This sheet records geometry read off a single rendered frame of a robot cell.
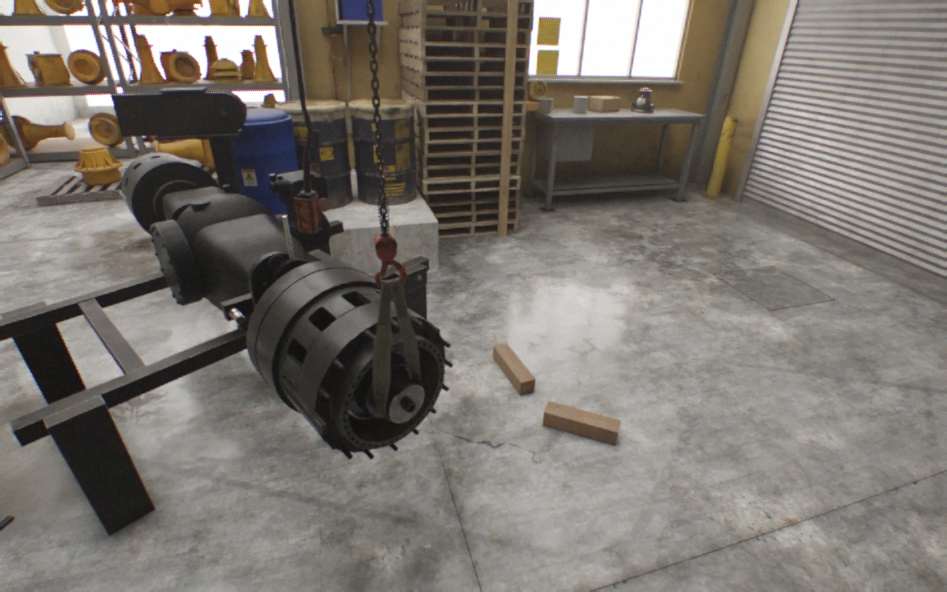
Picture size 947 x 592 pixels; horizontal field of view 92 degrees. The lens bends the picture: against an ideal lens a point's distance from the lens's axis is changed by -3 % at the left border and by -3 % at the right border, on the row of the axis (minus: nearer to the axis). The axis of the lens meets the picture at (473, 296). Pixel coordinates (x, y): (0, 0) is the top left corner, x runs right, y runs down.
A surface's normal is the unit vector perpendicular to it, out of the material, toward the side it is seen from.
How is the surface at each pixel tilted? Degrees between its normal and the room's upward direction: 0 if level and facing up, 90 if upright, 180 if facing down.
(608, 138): 90
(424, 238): 90
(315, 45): 90
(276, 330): 53
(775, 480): 0
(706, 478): 0
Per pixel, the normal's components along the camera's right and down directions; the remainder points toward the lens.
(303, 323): -0.43, -0.50
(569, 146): 0.29, 0.47
